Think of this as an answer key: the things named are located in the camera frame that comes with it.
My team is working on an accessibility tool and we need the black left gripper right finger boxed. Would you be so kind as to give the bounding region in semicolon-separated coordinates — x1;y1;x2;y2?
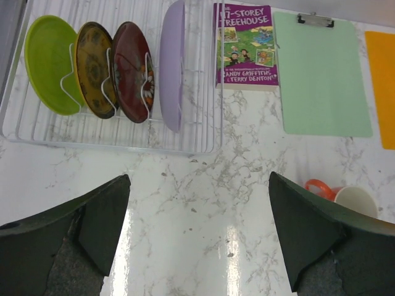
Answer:
268;172;394;295

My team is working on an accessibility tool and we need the orange mug white inside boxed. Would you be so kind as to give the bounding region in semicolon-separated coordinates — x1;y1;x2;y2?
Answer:
304;179;378;218

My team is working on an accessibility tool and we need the lime green plate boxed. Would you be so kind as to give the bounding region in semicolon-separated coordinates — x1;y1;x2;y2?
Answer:
24;15;85;115

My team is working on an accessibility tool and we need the lavender plate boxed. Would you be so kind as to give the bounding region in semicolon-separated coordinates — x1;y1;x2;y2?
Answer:
159;1;185;133

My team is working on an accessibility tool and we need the dark red floral plate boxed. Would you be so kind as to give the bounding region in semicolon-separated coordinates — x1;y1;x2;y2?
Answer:
110;22;155;123

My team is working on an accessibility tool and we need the purple treehouse book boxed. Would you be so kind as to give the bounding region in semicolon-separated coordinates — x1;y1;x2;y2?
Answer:
213;3;279;91

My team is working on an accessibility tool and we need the orange cutting mat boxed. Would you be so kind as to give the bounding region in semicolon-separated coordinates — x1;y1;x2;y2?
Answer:
365;31;394;150

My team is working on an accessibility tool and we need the yellow patterned plate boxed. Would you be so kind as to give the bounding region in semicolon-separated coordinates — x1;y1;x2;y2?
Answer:
73;22;119;119

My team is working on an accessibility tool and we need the white wire dish rack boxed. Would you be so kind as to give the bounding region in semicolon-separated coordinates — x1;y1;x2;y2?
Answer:
1;1;223;155

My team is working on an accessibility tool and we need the mint green clipboard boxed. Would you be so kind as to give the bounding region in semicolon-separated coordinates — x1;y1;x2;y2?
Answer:
273;12;373;138

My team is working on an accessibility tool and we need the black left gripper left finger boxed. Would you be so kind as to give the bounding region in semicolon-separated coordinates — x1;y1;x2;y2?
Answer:
1;175;131;295

